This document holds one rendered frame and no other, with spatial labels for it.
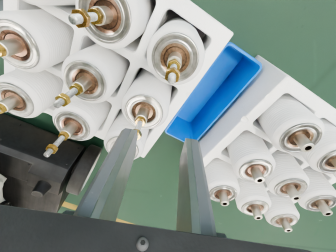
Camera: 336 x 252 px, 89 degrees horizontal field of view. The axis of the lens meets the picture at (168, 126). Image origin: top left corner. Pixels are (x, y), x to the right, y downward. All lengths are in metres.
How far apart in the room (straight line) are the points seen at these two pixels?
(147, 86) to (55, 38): 0.18
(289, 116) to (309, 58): 0.28
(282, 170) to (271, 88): 0.21
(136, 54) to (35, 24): 0.17
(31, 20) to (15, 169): 0.54
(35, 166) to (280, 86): 0.73
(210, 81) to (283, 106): 0.23
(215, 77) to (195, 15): 0.26
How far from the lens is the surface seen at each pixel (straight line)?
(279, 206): 0.67
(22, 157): 0.73
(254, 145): 0.46
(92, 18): 0.26
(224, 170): 0.52
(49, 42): 0.39
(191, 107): 0.61
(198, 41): 0.30
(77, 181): 0.71
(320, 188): 0.63
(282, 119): 0.42
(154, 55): 0.30
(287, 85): 0.45
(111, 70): 0.34
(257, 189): 0.59
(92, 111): 0.41
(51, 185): 0.74
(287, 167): 0.54
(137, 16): 0.30
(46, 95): 0.46
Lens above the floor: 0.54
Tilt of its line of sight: 54 degrees down
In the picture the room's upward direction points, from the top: 173 degrees counter-clockwise
